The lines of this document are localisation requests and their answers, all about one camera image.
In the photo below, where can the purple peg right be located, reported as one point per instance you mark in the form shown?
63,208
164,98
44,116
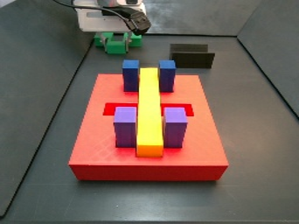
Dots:
174,127

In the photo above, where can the purple peg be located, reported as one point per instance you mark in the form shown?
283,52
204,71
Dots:
174,127
124,123

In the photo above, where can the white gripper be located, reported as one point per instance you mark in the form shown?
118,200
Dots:
92,21

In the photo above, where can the dark blue peg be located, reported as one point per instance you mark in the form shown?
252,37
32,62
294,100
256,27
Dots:
167,71
131,75

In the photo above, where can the black metal fixture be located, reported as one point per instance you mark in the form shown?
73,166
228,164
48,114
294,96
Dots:
191,56

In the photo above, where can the red base board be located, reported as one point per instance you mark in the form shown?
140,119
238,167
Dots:
97,160

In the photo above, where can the dark blue peg left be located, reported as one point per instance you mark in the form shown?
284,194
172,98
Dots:
131,75

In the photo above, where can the dark blue peg right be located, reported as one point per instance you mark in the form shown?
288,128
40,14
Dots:
167,71

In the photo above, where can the yellow long bar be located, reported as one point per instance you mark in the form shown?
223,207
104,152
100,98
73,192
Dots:
150,141

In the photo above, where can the green bridge-shaped block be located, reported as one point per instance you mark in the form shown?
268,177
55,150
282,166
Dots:
115,44

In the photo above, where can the purple peg left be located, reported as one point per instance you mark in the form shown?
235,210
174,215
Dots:
124,123

